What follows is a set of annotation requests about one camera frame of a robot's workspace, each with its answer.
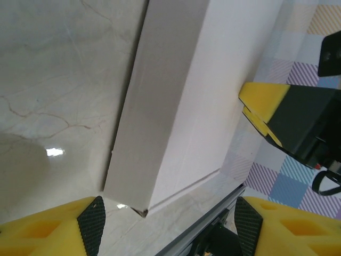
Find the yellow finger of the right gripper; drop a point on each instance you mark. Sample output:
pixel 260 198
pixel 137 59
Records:
pixel 259 124
pixel 262 100

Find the wide aluminium rail frame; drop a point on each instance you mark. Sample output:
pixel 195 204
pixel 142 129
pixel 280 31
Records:
pixel 202 218

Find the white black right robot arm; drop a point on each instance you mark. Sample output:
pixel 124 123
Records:
pixel 330 56

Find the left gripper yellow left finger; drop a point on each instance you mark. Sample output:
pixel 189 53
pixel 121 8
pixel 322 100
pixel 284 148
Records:
pixel 48 232

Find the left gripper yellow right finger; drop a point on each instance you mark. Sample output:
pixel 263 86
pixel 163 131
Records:
pixel 293 232

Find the white paper box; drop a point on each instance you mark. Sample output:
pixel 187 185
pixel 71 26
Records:
pixel 186 93

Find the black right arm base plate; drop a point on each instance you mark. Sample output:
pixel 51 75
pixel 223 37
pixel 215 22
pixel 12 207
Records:
pixel 218 242

